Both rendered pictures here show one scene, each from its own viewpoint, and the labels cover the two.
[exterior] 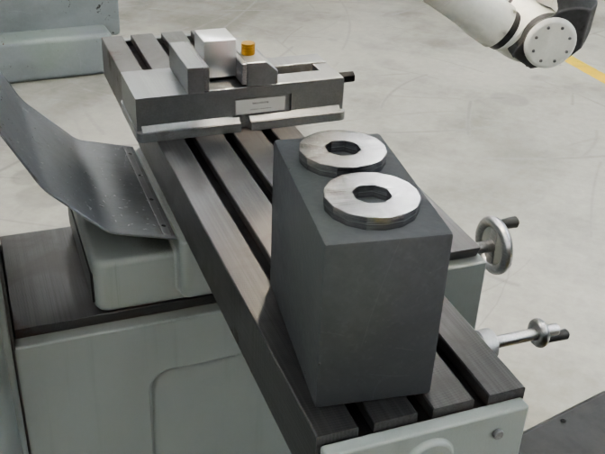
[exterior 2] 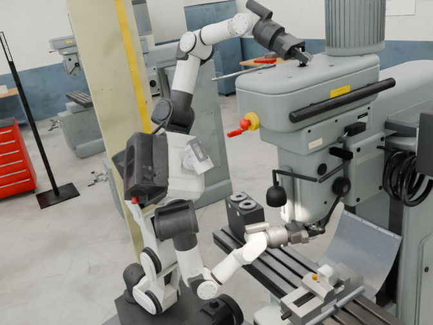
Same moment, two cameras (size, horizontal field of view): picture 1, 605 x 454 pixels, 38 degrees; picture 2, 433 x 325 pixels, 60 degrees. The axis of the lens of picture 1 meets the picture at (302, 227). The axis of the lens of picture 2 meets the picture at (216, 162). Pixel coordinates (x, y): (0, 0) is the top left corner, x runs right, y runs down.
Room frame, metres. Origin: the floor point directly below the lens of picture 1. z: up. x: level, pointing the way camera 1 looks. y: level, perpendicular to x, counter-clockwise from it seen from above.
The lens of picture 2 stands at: (2.48, -0.35, 2.14)
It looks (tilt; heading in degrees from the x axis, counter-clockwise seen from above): 24 degrees down; 174
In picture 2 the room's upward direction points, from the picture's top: 9 degrees counter-clockwise
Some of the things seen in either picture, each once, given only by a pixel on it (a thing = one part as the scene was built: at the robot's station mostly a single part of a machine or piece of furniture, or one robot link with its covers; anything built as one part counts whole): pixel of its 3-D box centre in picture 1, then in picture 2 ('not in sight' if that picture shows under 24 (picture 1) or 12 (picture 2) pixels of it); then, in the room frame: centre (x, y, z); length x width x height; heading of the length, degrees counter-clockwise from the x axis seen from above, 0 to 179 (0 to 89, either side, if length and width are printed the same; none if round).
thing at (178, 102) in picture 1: (232, 82); (322, 289); (1.35, 0.12, 1.00); 0.35 x 0.15 x 0.11; 112
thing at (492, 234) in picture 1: (477, 248); not in sight; (1.45, -0.34, 0.64); 0.16 x 0.12 x 0.12; 112
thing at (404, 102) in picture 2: not in sight; (395, 96); (1.07, 0.58, 1.66); 0.80 x 0.23 x 0.20; 112
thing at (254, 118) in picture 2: not in sight; (251, 121); (1.35, -0.09, 1.76); 0.06 x 0.02 x 0.06; 22
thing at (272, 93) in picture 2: not in sight; (307, 88); (1.26, 0.14, 1.81); 0.47 x 0.26 x 0.16; 112
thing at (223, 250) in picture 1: (243, 177); (302, 284); (1.20, 0.09, 0.90); 1.24 x 0.23 x 0.08; 22
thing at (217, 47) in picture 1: (214, 52); (327, 276); (1.34, 0.15, 1.05); 0.06 x 0.05 x 0.06; 22
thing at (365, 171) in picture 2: not in sight; (344, 161); (1.19, 0.30, 1.47); 0.24 x 0.19 x 0.26; 22
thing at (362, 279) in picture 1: (349, 256); (245, 216); (0.76, -0.05, 1.04); 0.22 x 0.12 x 0.20; 15
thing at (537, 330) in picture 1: (520, 336); not in sight; (1.33, -0.42, 0.52); 0.22 x 0.06 x 0.06; 112
